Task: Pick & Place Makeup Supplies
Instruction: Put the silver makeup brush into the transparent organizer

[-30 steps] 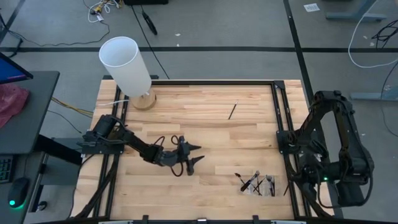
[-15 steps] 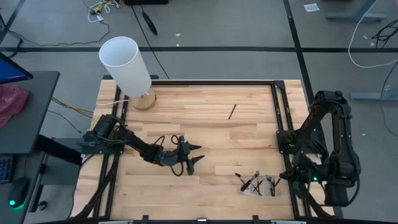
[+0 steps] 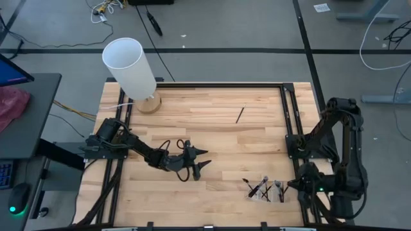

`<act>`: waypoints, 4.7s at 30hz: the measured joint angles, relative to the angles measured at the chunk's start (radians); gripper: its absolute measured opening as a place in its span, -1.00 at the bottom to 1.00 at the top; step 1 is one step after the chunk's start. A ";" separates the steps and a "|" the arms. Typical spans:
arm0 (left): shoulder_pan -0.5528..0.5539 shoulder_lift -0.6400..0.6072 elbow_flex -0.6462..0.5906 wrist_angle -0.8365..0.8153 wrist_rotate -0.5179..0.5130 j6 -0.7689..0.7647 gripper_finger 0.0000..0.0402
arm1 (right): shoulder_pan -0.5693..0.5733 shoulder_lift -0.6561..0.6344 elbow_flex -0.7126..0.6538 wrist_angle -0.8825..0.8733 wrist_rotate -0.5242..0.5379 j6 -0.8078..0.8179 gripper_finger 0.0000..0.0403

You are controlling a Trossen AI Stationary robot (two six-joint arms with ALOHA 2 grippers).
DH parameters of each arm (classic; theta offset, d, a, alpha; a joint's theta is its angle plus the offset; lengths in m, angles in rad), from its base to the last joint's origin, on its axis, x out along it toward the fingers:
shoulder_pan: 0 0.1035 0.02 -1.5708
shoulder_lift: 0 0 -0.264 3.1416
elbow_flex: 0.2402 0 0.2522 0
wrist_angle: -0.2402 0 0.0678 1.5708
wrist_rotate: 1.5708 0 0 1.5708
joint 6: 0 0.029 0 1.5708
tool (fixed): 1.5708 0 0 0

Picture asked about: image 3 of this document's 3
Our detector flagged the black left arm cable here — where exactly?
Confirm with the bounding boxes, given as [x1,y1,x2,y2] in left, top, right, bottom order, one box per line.
[157,138,191,183]

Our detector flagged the black box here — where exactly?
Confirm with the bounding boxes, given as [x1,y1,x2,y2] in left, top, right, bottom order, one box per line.
[127,0,175,6]

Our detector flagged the black cable bundle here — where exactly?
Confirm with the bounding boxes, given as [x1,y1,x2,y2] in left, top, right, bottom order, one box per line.
[75,158,125,225]

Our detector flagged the white shade wooden base lamp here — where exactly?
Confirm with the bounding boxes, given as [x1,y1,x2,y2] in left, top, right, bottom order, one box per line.
[101,37,162,115]

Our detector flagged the grey desk foot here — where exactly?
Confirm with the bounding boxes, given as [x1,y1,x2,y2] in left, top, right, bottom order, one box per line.
[336,0,401,23]
[360,86,411,105]

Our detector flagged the black aluminium table frame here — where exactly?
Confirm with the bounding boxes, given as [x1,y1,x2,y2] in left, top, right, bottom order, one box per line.
[73,76,354,227]

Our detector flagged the black computer mouse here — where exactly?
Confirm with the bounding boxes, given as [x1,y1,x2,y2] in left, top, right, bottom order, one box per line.
[7,182,30,216]

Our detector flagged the tangled black floor cables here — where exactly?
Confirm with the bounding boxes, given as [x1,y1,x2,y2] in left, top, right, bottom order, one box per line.
[383,19,411,51]

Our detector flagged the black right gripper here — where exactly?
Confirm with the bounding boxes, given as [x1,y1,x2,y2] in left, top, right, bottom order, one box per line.
[287,162,326,202]

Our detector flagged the computer monitor blue screen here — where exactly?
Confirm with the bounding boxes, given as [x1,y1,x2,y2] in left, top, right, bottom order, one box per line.
[0,53,35,88]

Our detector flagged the clear acrylic organizer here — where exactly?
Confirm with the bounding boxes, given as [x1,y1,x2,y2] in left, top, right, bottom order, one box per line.
[246,175,290,204]

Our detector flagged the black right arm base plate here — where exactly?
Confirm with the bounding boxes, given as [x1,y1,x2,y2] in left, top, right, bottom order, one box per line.
[284,133,333,160]

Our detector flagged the black keyboard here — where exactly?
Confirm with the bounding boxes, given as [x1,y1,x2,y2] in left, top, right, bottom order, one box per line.
[0,160,14,190]

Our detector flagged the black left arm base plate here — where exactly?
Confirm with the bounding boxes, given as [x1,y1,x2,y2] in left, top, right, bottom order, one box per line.
[83,133,129,160]

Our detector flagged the dark grey desk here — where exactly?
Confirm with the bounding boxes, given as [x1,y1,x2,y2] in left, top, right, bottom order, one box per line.
[0,73,62,231]

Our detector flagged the yellow cables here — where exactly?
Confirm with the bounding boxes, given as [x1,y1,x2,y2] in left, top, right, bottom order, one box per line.
[53,99,98,123]

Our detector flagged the white floor cable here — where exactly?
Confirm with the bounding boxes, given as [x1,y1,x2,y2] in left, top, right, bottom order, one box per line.
[358,0,411,71]

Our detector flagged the thick black cable plug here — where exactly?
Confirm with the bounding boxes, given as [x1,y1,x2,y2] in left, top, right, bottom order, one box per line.
[146,11,164,37]

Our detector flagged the pink cloth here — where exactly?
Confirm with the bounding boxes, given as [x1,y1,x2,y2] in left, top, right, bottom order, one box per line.
[0,85,31,133]

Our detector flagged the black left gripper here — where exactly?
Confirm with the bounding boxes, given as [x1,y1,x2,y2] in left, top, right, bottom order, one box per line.
[157,139,213,182]

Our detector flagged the thick black makeup brush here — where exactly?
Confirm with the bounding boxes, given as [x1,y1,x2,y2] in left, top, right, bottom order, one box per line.
[247,175,269,199]

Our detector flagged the white cable bundle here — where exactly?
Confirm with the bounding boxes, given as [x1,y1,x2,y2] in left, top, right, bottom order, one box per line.
[85,0,126,25]

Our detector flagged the white lamp cord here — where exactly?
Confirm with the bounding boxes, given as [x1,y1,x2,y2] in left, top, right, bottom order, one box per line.
[100,101,136,110]

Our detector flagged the thin black floor cable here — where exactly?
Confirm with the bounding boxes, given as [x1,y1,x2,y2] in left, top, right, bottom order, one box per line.
[134,3,177,83]

